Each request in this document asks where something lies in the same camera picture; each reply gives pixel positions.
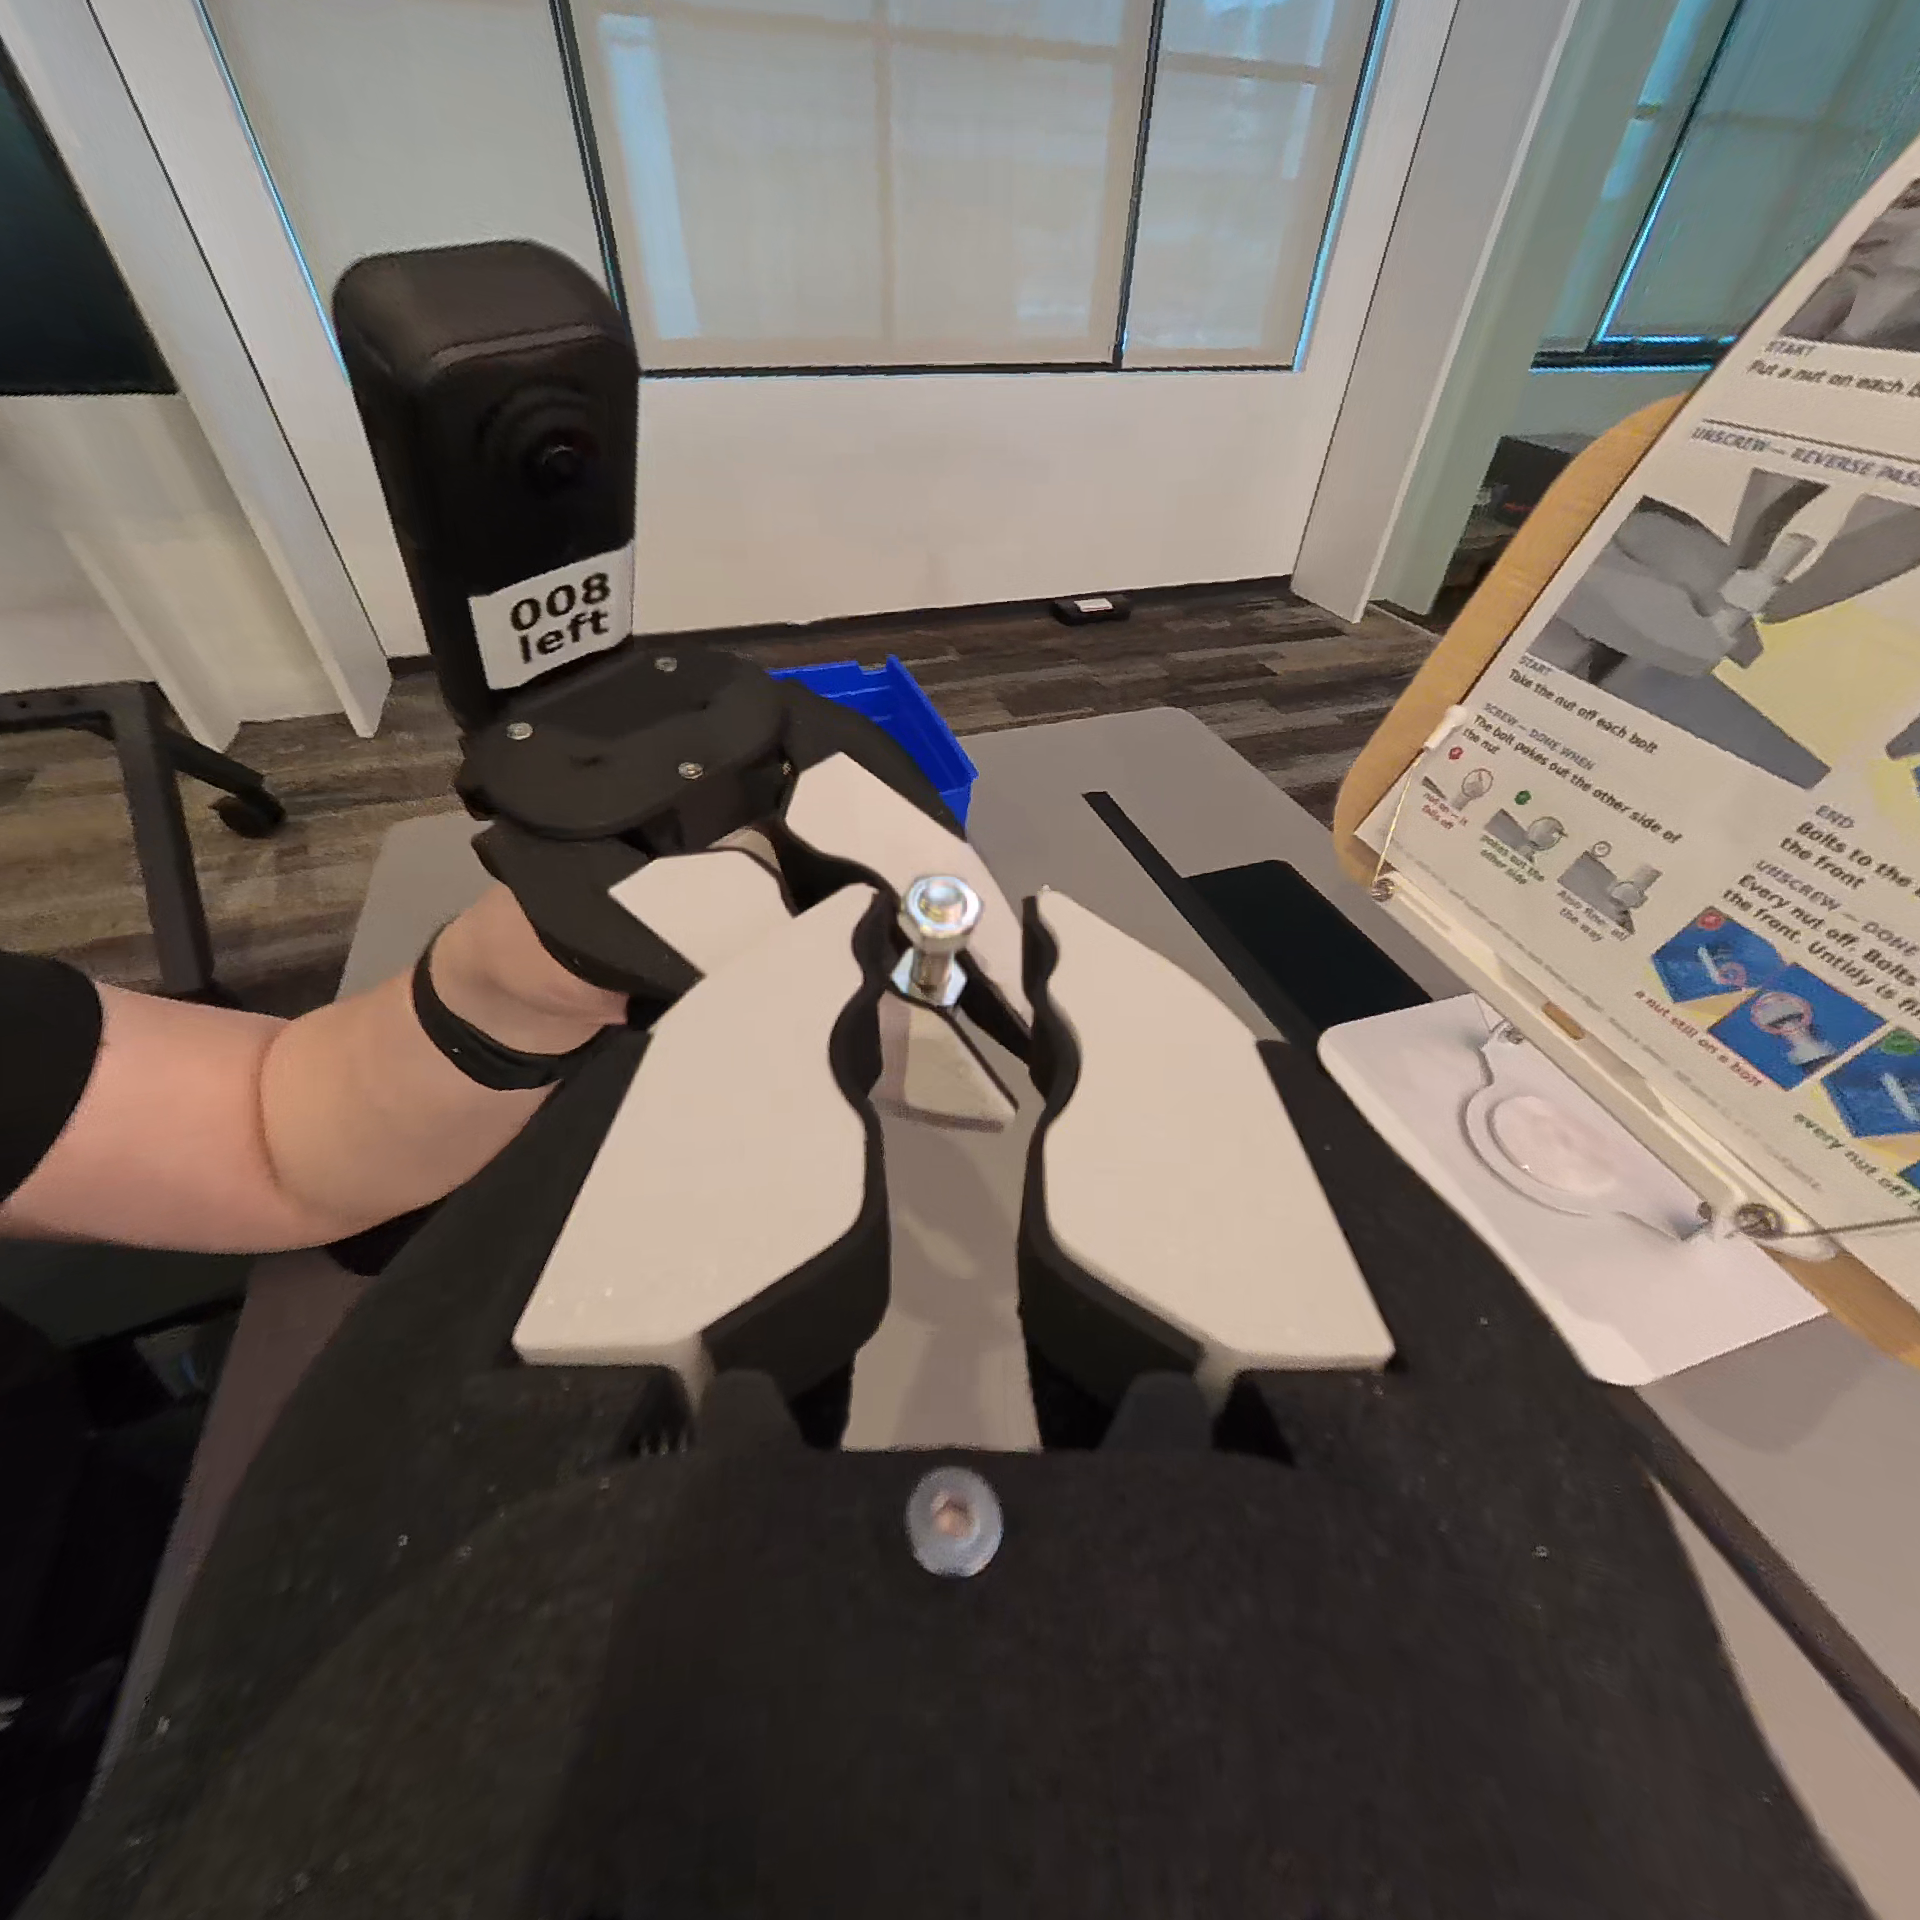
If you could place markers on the person's left forearm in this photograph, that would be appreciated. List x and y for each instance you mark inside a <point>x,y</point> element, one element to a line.
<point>271,1108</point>

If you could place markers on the small black floor box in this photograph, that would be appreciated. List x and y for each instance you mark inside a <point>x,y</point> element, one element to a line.
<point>1094,608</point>

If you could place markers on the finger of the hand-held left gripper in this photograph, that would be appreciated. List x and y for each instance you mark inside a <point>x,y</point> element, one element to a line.
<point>720,914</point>
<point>870,818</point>

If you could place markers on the black wristband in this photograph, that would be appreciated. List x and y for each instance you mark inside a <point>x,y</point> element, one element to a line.
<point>435,1020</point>

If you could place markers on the white stand base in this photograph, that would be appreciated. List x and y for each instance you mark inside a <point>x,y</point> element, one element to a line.
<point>1576,1259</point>

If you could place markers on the silver hex nut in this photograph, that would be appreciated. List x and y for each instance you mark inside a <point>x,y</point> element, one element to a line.
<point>926,984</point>

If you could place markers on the black desk leg frame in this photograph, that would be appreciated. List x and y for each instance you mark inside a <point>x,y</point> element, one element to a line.
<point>165,810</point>

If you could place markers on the large window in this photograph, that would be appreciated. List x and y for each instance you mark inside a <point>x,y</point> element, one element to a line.
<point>1695,181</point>
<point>902,181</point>

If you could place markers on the dark wall screen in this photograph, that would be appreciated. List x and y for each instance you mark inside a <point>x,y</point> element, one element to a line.
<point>61,224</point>

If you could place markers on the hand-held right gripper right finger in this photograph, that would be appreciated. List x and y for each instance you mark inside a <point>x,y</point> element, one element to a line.
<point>1201,1184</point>

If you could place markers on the blue plastic bin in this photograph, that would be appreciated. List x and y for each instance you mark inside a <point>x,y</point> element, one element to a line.
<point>931,733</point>

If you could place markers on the silver hex bolt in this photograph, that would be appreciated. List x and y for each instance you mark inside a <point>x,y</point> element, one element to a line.
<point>941,907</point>

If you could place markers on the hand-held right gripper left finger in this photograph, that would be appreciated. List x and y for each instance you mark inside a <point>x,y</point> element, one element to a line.
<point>704,1184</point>

